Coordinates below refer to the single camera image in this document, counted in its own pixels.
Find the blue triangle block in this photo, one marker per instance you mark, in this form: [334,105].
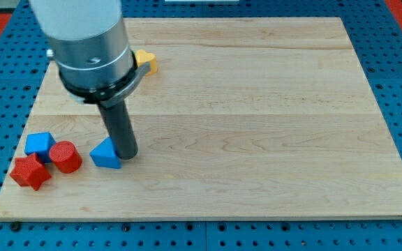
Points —
[104,155]

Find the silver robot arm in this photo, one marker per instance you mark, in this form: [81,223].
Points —
[89,44]

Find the wooden board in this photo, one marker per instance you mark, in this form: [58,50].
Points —
[246,119]

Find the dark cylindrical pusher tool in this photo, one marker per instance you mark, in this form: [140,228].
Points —
[120,130]

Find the yellow heart block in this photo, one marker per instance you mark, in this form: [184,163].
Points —
[143,56]

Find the red cylinder block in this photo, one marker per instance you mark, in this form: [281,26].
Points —
[65,157]

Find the blue cube block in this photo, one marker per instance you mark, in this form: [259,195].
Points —
[40,143]

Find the red star block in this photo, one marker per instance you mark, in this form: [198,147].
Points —
[30,171]

